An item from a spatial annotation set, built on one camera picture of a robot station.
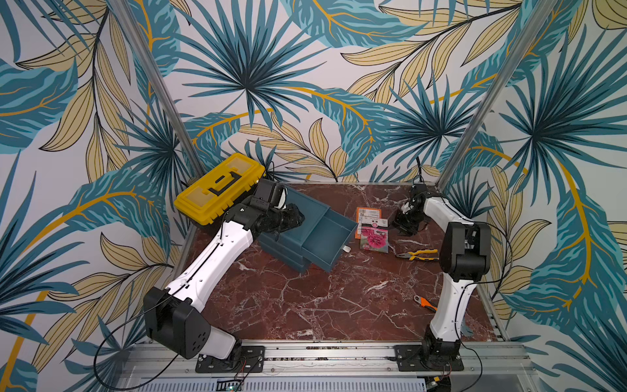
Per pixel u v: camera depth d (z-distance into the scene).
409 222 0.87
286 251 0.80
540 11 0.68
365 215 1.08
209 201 0.90
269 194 0.58
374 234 1.01
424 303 0.84
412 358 0.72
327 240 0.86
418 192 0.80
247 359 0.72
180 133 0.98
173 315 0.39
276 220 0.64
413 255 0.95
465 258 0.56
